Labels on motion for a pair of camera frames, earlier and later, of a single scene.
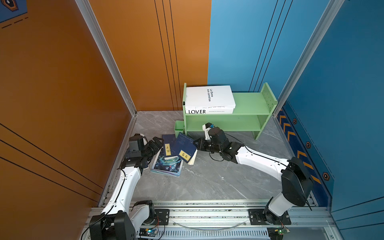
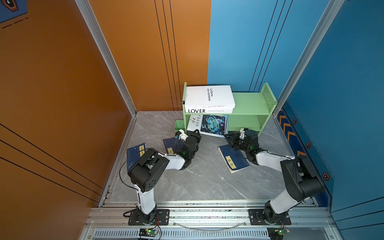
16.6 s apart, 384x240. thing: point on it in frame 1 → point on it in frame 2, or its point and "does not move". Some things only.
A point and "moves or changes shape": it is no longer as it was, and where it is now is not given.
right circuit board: [277, 233] does not move
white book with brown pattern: [209, 96] does not move
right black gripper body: [218, 148] → [245, 148]
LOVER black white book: [208, 110] does not move
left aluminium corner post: [98, 32] does not move
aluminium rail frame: [229, 220] does not move
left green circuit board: [147, 232] does not move
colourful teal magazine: [170, 166] moves or changes shape
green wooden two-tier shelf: [251, 111] does not move
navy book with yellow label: [184, 147] moves or changes shape
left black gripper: [155, 149] → [194, 137]
